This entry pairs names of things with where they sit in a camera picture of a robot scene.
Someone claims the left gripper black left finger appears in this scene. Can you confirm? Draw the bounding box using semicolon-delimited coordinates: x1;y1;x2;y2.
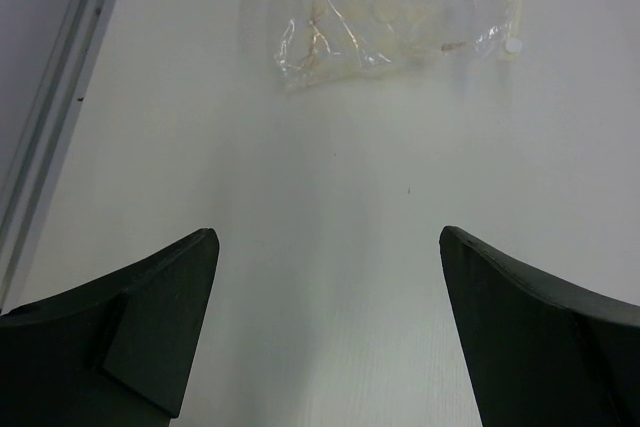
1;228;220;426

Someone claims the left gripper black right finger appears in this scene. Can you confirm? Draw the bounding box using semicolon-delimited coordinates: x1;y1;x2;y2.
439;226;639;426

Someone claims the clear zip top bag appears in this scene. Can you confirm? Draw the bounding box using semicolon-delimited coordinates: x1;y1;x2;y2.
269;0;521;91

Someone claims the aluminium frame post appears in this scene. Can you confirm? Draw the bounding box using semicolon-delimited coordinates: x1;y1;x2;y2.
1;0;116;309

